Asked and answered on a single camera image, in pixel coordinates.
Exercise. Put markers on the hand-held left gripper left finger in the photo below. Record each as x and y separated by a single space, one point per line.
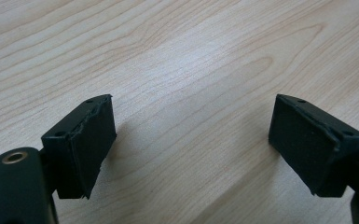
80 146

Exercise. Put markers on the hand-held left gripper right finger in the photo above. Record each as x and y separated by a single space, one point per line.
314 146

